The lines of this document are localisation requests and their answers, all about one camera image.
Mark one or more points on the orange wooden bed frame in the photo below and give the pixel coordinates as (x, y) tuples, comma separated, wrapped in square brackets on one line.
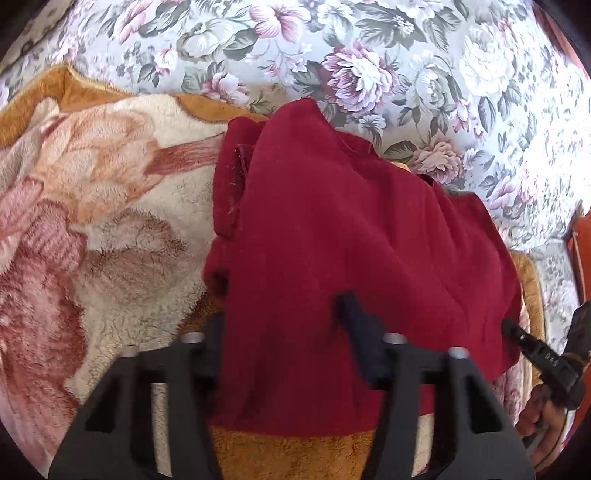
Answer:
[(581, 249)]

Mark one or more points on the dark red fleece sweater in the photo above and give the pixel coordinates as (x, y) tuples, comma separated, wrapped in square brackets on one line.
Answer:
[(351, 240)]

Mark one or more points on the floral bedsheet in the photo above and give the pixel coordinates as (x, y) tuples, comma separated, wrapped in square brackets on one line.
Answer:
[(392, 69)]

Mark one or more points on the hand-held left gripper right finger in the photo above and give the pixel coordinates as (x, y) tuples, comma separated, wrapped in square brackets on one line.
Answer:
[(364, 344)]

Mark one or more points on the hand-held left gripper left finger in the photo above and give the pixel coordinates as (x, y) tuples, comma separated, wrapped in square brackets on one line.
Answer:
[(210, 355)]

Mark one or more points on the person's right hand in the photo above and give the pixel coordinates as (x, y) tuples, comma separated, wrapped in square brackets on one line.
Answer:
[(538, 415)]

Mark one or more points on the plush floral fleece blanket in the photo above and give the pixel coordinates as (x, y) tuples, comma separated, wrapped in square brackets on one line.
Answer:
[(106, 221)]

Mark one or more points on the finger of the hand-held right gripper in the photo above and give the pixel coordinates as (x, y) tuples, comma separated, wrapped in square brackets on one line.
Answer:
[(542, 355)]

